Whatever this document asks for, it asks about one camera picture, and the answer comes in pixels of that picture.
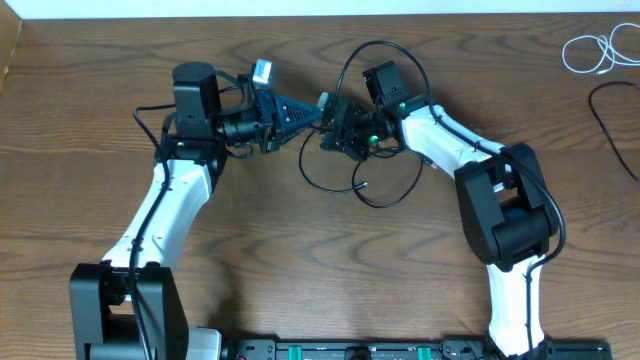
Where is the white usb cable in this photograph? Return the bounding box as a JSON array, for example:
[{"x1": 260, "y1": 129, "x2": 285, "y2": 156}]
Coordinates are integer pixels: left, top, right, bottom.
[{"x1": 562, "y1": 21, "x2": 640, "y2": 75}]

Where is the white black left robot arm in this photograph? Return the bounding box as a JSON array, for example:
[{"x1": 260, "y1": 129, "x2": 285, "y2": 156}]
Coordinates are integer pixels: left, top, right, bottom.
[{"x1": 69, "y1": 60, "x2": 322, "y2": 359}]

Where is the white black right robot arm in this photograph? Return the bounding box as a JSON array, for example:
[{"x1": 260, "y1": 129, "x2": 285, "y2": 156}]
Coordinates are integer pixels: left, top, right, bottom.
[{"x1": 318, "y1": 61, "x2": 565, "y2": 359}]

